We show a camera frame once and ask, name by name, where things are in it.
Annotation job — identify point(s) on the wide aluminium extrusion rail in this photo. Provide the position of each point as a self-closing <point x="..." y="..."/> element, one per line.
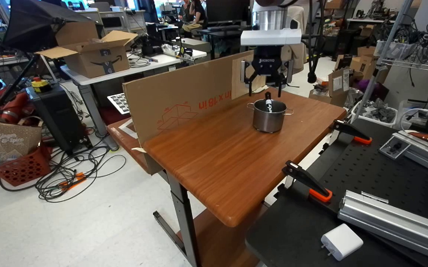
<point x="397" y="225"/>

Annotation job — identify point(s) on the beige jacket on chair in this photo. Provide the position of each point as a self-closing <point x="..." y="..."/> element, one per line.
<point x="298" y="60"/>

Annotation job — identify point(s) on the orange power strip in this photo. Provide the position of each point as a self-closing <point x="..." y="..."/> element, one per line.
<point x="73" y="182"/>

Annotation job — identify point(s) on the grey metal table leg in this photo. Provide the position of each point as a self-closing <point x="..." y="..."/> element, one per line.
<point x="185" y="217"/>

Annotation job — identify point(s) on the slanted grey metal pole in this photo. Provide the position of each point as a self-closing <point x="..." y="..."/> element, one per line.
<point x="379" y="60"/>

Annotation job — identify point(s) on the black and silver marker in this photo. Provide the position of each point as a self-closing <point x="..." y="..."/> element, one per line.
<point x="268" y="102"/>

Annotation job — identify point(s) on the small black orange clamp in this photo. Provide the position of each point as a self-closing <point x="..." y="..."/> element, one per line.
<point x="351" y="131"/>

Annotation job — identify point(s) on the checkered calibration board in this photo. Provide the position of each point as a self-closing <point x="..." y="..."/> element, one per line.
<point x="119" y="103"/>

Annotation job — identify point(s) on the red plastic basket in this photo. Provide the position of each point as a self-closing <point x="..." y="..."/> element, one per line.
<point x="23" y="168"/>

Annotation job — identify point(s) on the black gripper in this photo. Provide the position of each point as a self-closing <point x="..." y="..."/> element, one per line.
<point x="268" y="60"/>

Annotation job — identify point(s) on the stacked small cardboard boxes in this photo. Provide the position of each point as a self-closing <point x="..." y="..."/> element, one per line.
<point x="365" y="63"/>

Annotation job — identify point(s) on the black photo umbrella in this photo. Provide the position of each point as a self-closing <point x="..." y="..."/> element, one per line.
<point x="33" y="23"/>

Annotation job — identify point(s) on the large black orange clamp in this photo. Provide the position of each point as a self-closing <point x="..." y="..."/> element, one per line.
<point x="307" y="182"/>

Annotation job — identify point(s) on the brown paper bag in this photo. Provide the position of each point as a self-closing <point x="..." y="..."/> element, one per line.
<point x="3" y="142"/>

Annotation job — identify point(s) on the seated person in dark shirt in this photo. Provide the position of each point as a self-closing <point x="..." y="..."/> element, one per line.
<point x="194" y="14"/>

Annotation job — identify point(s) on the brown cardboard divider panel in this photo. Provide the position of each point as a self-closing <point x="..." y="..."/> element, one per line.
<point x="185" y="99"/>

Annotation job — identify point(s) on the silver metal pot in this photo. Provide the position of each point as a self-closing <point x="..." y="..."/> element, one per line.
<point x="268" y="122"/>

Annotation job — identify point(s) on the grey office desk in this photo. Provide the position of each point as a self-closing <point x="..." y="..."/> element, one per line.
<point x="125" y="72"/>

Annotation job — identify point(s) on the black perforated breadboard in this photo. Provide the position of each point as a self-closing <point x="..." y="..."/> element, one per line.
<point x="372" y="173"/>

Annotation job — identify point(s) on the white power adapter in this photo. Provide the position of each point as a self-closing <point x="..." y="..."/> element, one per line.
<point x="342" y="241"/>

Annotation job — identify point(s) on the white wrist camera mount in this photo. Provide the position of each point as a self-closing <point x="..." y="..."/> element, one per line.
<point x="271" y="36"/>

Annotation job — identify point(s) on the open cardboard box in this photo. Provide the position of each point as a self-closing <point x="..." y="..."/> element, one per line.
<point x="97" y="57"/>

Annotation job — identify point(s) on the yellow red emergency stop button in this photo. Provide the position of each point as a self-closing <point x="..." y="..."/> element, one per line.
<point x="41" y="84"/>

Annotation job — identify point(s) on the black controller tower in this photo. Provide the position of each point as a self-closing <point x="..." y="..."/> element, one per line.
<point x="58" y="119"/>

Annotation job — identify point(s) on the red robot arm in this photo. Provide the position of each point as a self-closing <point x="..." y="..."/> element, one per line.
<point x="11" y="109"/>

